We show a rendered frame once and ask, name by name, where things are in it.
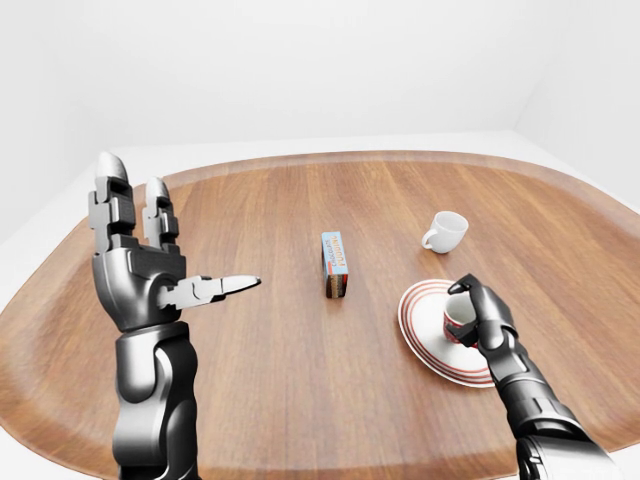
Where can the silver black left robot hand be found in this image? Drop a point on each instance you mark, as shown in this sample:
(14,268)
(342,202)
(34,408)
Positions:
(125,280)

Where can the white plate with red rings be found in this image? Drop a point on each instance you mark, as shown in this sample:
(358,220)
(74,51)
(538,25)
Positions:
(430,340)

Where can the white mug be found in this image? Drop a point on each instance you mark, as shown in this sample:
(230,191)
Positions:
(447,232)

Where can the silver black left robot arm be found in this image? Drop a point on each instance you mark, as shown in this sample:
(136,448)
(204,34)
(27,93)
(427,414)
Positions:
(155,405)

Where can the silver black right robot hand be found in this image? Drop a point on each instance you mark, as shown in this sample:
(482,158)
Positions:
(487,312)

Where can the red mug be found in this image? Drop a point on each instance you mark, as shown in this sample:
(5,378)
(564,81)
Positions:
(459,316)

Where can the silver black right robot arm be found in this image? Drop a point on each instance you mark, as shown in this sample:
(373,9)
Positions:
(545,425)

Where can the blue chocolate pudding box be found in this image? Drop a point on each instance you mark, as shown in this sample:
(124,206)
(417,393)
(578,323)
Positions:
(334,262)

